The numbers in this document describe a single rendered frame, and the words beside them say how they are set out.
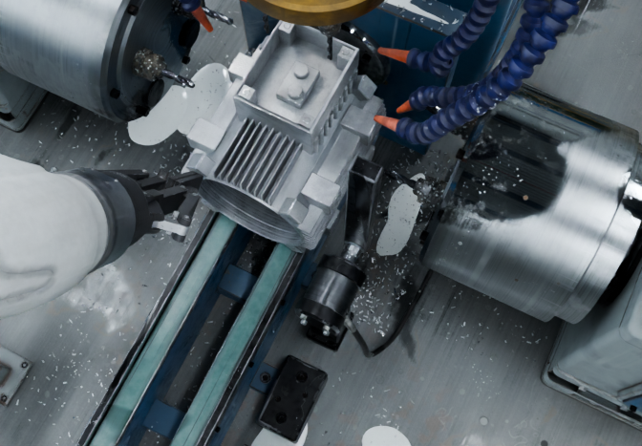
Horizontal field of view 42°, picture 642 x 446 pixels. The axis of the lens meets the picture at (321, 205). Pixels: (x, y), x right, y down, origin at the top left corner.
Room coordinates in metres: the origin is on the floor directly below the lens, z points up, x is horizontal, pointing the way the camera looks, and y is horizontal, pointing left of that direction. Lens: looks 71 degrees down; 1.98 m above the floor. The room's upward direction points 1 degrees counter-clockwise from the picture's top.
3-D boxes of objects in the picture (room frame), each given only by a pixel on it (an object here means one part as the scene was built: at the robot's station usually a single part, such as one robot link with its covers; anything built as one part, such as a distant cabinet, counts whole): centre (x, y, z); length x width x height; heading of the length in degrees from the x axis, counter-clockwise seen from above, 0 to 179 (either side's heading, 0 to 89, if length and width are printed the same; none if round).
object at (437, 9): (0.60, -0.06, 0.97); 0.30 x 0.11 x 0.34; 62
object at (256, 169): (0.41, 0.04, 1.02); 0.20 x 0.19 x 0.19; 151
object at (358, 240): (0.29, -0.04, 1.12); 0.04 x 0.03 x 0.26; 152
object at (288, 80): (0.45, 0.02, 1.11); 0.12 x 0.11 x 0.07; 151
